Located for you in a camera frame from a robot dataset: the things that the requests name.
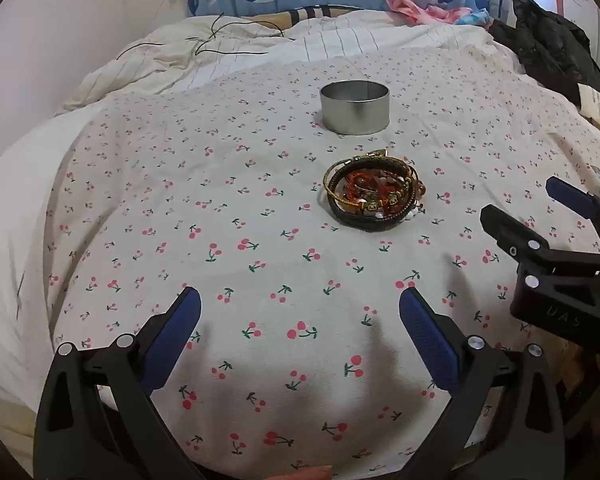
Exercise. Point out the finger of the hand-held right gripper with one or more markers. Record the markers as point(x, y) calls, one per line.
point(570, 199)
point(510, 235)

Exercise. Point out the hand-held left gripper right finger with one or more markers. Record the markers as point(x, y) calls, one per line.
point(430, 340)

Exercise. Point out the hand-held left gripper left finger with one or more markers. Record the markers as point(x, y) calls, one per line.
point(172, 340)

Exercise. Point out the round silver tin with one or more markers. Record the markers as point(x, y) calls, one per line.
point(355, 115)

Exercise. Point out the person's left hand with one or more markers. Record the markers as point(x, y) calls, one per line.
point(305, 474)

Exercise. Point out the cherry print cloth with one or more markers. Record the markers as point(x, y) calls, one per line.
point(230, 210)

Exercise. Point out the black jacket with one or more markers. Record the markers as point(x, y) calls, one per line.
point(545, 45)

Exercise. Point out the white bed sheet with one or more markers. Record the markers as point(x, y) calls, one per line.
point(15, 235)

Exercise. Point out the light blue cloth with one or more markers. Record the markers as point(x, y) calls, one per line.
point(475, 19)

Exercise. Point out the pink cloth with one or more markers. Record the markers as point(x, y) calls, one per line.
point(405, 7)

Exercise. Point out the cream striped quilt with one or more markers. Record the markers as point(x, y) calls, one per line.
point(180, 55)

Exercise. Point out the tan pillow with dark stripes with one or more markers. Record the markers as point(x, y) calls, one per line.
point(305, 14)

